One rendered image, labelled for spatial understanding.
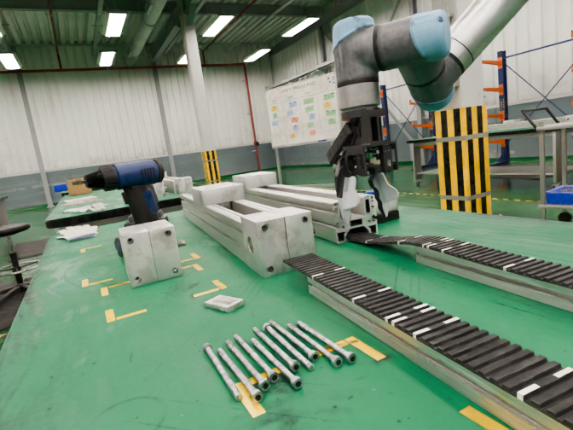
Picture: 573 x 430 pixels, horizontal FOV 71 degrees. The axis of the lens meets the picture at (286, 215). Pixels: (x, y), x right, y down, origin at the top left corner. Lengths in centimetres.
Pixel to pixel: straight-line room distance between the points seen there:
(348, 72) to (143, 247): 47
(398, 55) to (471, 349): 50
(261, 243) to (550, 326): 40
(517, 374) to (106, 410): 34
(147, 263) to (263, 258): 22
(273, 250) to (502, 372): 42
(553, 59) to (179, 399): 898
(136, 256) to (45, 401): 33
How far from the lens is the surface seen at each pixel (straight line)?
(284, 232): 66
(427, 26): 71
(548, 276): 52
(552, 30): 921
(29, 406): 49
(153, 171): 99
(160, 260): 76
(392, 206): 98
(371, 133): 72
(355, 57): 74
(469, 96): 398
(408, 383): 38
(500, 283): 56
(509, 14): 89
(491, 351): 36
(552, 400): 32
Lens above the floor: 99
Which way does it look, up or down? 10 degrees down
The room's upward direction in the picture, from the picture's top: 8 degrees counter-clockwise
